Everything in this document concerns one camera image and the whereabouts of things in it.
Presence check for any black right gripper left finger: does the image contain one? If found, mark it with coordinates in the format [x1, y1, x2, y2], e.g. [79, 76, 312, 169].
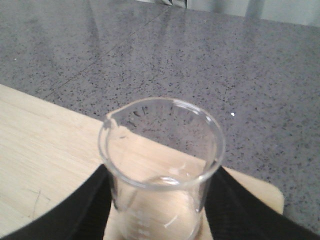
[1, 165, 112, 240]

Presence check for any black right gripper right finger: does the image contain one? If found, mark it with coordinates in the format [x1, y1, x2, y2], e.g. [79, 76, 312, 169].
[204, 167, 320, 240]

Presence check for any clear glass beaker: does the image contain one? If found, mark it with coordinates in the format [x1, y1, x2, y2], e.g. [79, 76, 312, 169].
[98, 97, 226, 240]

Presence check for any light wooden cutting board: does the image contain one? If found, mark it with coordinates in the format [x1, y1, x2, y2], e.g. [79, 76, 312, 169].
[0, 84, 284, 238]

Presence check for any grey curtain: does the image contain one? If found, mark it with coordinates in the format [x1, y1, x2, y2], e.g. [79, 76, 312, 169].
[134, 0, 320, 27]

